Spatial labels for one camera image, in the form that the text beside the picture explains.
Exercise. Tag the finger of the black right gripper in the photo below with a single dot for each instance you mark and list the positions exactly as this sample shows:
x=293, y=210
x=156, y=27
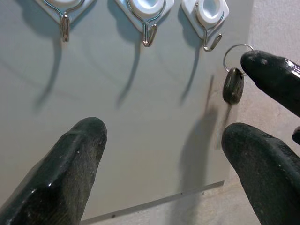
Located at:
x=274, y=77
x=297, y=137

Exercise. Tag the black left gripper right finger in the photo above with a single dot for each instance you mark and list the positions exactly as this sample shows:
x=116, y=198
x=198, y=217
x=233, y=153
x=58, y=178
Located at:
x=269, y=178

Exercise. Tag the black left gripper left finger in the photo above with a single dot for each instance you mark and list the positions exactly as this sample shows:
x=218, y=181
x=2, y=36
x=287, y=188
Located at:
x=58, y=182

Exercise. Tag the black-headed key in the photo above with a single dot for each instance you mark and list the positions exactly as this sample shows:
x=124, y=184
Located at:
x=233, y=86

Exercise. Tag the grey hook board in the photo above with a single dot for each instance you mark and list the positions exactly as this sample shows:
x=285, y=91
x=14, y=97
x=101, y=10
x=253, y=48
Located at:
x=117, y=82

